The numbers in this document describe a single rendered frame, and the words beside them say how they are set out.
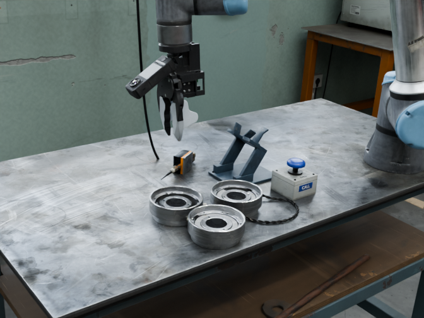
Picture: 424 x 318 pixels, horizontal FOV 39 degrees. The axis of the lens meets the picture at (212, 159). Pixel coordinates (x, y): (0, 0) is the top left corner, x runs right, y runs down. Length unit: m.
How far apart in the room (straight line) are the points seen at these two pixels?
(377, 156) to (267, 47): 1.98
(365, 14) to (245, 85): 0.77
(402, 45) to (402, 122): 0.16
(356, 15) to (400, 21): 2.24
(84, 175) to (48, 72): 1.39
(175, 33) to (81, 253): 0.50
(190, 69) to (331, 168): 0.42
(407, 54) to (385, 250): 0.59
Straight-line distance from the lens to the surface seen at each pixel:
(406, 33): 1.29
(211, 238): 1.05
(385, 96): 1.46
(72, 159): 1.44
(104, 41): 2.79
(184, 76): 1.29
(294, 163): 1.27
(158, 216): 1.14
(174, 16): 1.26
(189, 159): 1.37
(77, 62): 2.75
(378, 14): 3.43
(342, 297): 1.47
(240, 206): 1.16
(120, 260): 1.04
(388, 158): 1.48
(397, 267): 1.61
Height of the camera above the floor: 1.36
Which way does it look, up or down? 23 degrees down
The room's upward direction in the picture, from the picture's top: 3 degrees clockwise
